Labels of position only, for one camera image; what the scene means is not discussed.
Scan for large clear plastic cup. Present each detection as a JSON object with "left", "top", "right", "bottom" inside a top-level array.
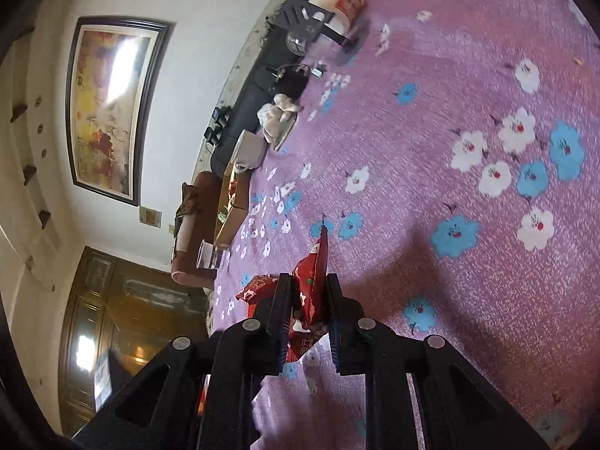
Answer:
[{"left": 285, "top": 27, "right": 320, "bottom": 58}]

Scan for black pouch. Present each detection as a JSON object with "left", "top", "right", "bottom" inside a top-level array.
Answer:
[{"left": 269, "top": 63, "right": 308, "bottom": 98}]

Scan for dark grey sofa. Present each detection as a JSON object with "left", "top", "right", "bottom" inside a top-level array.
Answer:
[{"left": 209, "top": 0, "right": 376, "bottom": 177}]

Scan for red snack packet white characters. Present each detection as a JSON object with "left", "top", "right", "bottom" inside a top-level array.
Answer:
[{"left": 285, "top": 218, "right": 330, "bottom": 365}]

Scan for red snack packet white pattern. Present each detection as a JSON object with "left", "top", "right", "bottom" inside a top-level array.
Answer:
[{"left": 235, "top": 275, "right": 282, "bottom": 306}]

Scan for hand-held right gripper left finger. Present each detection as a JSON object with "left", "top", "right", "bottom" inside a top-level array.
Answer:
[{"left": 72, "top": 272, "right": 294, "bottom": 450}]

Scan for floral cushion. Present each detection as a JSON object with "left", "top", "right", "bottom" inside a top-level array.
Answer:
[{"left": 203, "top": 286, "right": 217, "bottom": 335}]

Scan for dark wooden cabinet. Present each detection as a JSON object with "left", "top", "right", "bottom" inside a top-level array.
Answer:
[{"left": 58, "top": 246, "right": 213, "bottom": 438}]

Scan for clear glass cup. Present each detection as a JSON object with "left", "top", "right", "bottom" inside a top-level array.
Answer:
[{"left": 195, "top": 238, "right": 231, "bottom": 271}]

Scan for framed landscape painting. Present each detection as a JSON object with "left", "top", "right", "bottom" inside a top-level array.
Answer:
[{"left": 66, "top": 16, "right": 177, "bottom": 207}]

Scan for thin notebook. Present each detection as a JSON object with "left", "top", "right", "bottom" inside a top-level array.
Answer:
[{"left": 272, "top": 116, "right": 299, "bottom": 152}]

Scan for pile of assorted snack packets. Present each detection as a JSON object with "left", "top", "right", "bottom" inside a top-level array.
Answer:
[{"left": 217, "top": 175, "right": 238, "bottom": 222}]

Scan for brown cloth on armchair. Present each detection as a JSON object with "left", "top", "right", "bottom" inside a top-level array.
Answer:
[{"left": 175, "top": 182, "right": 198, "bottom": 219}]

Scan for brown armchair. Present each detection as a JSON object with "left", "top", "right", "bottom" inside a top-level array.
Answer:
[{"left": 171, "top": 171, "right": 227, "bottom": 290}]

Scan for purple floral tablecloth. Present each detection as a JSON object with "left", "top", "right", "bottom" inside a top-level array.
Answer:
[{"left": 206, "top": 0, "right": 600, "bottom": 450}]

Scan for cardboard box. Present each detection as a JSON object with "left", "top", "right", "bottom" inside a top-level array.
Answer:
[{"left": 213, "top": 161, "right": 252, "bottom": 251}]

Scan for white bottle red label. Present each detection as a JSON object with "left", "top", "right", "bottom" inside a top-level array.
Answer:
[{"left": 309, "top": 0, "right": 369, "bottom": 35}]

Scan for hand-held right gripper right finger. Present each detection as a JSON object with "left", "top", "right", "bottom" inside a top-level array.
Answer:
[{"left": 325, "top": 272, "right": 549, "bottom": 450}]

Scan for grey phone stand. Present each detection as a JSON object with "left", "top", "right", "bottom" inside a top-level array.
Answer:
[{"left": 274, "top": 0, "right": 363, "bottom": 53}]

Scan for white mug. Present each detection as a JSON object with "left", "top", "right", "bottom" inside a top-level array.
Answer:
[{"left": 231, "top": 129, "right": 267, "bottom": 171}]

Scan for black devices on sofa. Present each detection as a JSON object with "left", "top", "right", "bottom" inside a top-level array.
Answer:
[{"left": 203, "top": 106, "right": 231, "bottom": 146}]

